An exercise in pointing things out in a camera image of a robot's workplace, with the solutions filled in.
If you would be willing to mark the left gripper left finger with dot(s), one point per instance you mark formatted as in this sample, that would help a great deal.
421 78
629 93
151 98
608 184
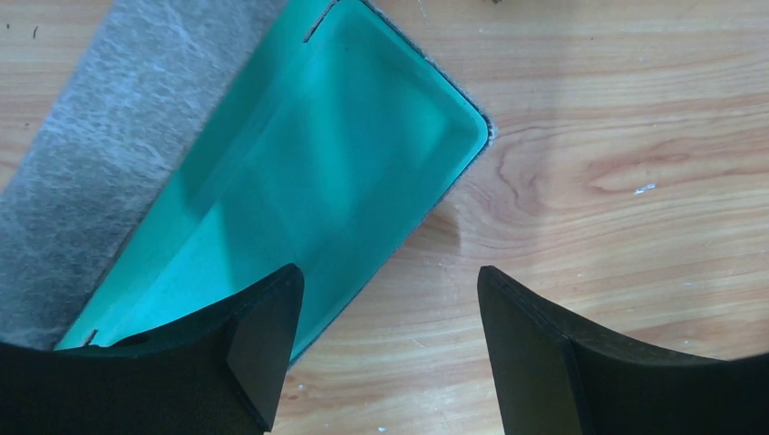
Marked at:
219 370

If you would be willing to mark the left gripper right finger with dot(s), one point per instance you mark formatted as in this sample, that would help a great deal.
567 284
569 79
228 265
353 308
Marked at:
557 372

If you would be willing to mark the grey glasses case green lining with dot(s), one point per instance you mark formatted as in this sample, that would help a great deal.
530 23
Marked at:
200 145

